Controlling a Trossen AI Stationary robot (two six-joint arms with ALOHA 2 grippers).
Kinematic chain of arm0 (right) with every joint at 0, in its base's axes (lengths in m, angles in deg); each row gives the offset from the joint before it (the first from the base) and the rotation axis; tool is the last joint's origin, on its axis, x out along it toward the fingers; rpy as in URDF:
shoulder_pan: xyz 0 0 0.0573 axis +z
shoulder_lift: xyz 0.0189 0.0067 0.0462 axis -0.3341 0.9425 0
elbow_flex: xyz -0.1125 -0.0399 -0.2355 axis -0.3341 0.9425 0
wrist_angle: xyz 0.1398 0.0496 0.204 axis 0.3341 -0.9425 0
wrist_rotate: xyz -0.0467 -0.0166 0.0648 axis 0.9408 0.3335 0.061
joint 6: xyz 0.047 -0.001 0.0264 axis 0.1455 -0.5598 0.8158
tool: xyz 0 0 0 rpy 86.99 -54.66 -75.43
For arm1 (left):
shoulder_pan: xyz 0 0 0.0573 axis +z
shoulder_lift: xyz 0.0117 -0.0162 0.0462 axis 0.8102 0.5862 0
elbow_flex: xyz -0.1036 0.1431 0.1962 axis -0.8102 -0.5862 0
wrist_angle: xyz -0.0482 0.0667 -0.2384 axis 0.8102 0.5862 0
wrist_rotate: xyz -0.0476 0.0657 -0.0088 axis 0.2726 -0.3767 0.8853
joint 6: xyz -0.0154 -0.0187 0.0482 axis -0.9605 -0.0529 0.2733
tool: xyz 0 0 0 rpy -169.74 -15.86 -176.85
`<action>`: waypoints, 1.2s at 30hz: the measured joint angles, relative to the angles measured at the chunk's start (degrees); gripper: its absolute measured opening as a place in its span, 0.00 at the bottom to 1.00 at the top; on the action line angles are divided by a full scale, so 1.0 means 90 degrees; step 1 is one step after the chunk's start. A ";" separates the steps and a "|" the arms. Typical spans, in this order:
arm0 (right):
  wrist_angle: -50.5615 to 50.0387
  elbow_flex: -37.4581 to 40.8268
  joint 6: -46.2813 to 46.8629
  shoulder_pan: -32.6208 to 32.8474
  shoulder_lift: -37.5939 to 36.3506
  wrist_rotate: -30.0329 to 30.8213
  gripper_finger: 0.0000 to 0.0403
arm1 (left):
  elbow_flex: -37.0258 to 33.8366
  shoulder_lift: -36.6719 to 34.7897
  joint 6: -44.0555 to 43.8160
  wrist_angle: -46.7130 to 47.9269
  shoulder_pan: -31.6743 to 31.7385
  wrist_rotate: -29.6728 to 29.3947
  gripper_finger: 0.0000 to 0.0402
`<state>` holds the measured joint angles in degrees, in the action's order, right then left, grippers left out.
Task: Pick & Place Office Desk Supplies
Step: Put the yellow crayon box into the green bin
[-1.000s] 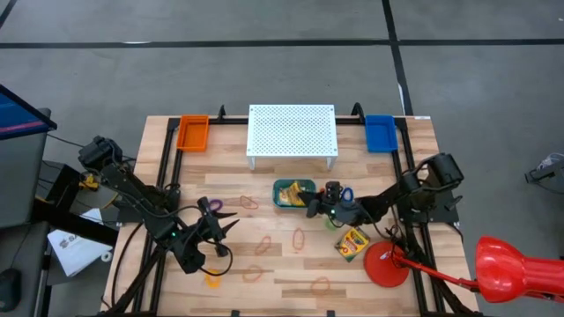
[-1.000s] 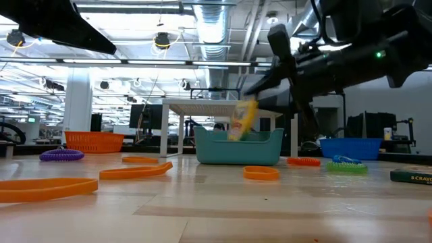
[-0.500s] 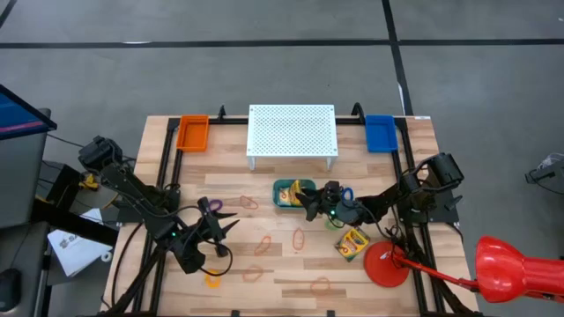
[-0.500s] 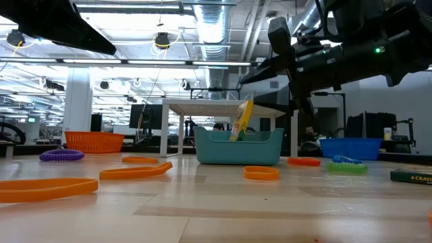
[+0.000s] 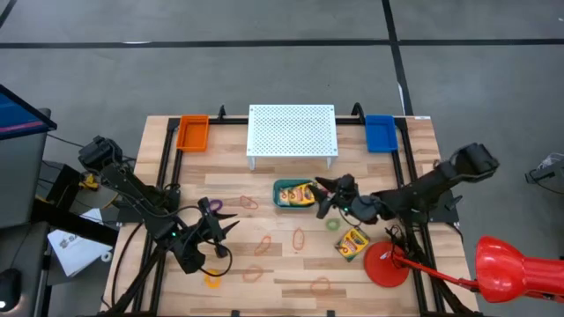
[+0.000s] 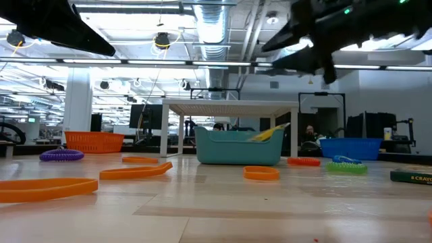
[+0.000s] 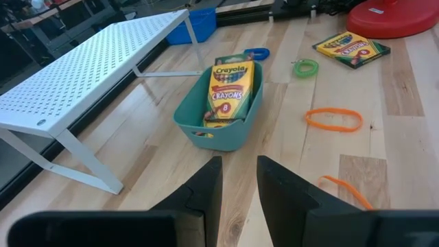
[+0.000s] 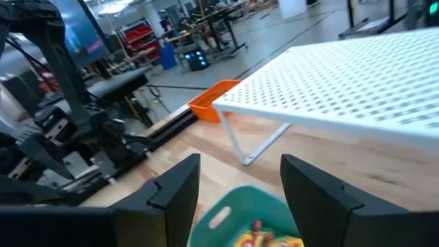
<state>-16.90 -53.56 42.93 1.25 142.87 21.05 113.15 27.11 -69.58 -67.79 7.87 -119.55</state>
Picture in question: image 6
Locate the long ceiling light bar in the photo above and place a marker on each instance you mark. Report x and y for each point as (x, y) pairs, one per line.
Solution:
(101, 61)

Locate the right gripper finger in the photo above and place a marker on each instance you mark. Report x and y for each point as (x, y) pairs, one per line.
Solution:
(290, 35)
(300, 60)

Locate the tall black frame stand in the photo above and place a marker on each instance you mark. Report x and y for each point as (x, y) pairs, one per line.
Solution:
(320, 93)

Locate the straight silver ventilation duct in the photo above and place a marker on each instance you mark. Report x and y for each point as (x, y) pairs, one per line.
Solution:
(212, 27)

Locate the teal plastic bin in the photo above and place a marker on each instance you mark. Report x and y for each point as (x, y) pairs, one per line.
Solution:
(236, 148)

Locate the person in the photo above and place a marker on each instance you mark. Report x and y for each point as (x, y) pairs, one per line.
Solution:
(310, 130)
(218, 127)

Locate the black ceiling camera unit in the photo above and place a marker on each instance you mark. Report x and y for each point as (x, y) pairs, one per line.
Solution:
(162, 40)
(15, 38)

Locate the orange plastic basket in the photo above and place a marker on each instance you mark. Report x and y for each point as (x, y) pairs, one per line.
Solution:
(94, 143)

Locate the black speaker box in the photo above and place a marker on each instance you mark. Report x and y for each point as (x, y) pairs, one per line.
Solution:
(96, 123)

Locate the orange rubber band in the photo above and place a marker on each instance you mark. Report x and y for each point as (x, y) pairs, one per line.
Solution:
(50, 190)
(140, 161)
(261, 175)
(135, 173)

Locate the black computer monitor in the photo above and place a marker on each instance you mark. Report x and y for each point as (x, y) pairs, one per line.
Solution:
(152, 116)

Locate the yellow green crayon box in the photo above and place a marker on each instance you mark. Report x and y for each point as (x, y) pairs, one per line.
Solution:
(411, 176)
(266, 135)

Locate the white building pillar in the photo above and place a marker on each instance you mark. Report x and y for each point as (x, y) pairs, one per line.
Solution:
(77, 101)

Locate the black equipment rack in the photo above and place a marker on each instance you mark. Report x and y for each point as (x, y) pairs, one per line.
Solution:
(371, 125)

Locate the low black frame stand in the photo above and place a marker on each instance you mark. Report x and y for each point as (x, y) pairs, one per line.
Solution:
(216, 89)

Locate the blue plastic basket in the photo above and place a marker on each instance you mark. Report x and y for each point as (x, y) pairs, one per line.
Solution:
(351, 148)

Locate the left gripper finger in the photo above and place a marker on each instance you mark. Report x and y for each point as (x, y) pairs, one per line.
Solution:
(40, 20)

